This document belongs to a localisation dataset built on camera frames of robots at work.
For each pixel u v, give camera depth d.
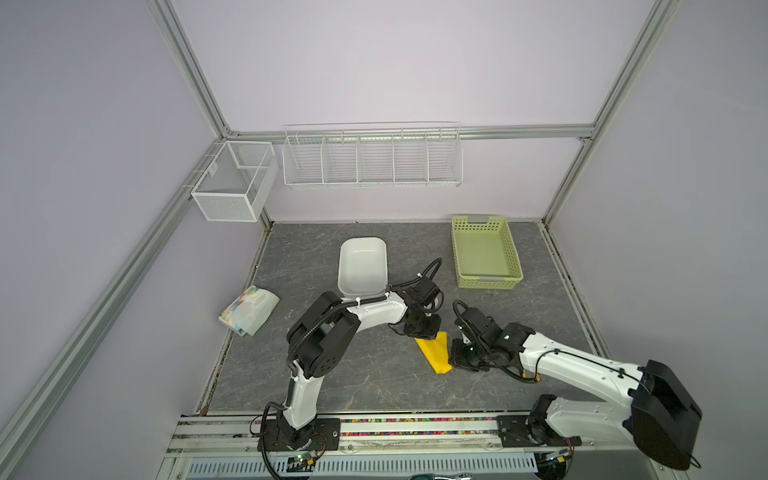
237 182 0.99
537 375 0.54
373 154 1.06
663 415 0.41
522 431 0.74
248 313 0.91
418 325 0.79
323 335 0.52
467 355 0.72
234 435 0.75
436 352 0.86
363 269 1.06
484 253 1.11
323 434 0.74
